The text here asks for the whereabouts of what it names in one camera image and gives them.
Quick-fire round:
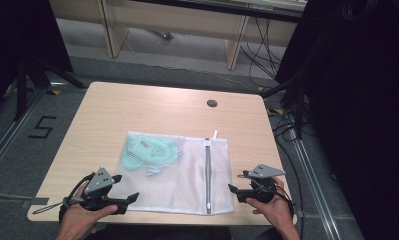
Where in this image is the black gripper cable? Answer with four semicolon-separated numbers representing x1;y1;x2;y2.
272;185;297;220

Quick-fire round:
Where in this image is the white mesh laundry bag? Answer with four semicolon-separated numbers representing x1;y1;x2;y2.
110;130;236;216

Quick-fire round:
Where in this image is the black wrist strap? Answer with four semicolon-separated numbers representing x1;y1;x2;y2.
58;171;97;224

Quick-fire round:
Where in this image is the dark object under desk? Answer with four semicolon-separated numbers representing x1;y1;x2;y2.
148;29;175;41

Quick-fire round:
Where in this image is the person's left hand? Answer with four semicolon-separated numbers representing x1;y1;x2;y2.
58;181;119;235

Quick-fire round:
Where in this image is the light wooden desk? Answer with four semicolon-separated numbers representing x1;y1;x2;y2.
48;0;309;71

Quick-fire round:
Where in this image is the grey tape strip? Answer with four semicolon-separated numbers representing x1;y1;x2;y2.
19;196;50;210

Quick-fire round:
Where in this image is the metal floor rail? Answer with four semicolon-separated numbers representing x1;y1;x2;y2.
288;126;342;240
0;79;68;183

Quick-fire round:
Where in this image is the person's dark lap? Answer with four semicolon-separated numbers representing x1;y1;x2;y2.
85;224;281;240

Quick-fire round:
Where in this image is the grey cord loop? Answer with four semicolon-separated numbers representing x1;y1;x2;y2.
31;196;85;215

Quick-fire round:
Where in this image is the black curtain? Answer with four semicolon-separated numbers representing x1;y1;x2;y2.
274;0;399;240
0;0;74;118

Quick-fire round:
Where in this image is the black tripod stand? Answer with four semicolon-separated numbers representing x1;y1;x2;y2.
259;71;309;140
12;55;89;122

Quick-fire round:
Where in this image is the grey floor cable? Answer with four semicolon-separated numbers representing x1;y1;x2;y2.
0;189;32;202

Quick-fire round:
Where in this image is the bundle of black cables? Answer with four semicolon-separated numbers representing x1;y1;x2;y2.
239;16;283;88

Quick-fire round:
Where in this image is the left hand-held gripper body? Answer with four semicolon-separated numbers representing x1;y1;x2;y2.
80;166;129;215

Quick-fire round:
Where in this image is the person's right hand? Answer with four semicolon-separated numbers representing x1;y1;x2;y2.
245;176;295;232

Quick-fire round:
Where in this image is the mint green garment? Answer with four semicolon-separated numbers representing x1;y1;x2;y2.
121;132;184;177

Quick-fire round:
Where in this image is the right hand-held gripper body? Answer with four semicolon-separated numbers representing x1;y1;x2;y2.
240;163;287;205

